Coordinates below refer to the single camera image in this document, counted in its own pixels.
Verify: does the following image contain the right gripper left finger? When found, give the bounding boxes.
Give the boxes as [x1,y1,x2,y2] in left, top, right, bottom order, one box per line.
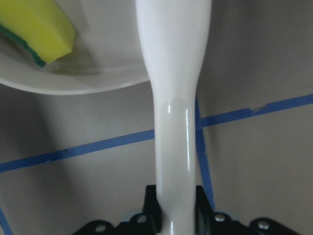
[117,185,166,235]

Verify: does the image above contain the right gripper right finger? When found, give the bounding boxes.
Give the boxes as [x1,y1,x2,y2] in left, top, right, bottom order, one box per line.
[195,186,245,235]

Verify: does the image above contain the beige plastic dustpan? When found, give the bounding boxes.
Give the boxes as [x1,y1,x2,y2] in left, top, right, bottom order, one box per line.
[0,0,212,235]

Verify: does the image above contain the green yellow sponge piece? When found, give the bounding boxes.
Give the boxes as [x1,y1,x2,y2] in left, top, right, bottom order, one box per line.
[0,0,76,67]

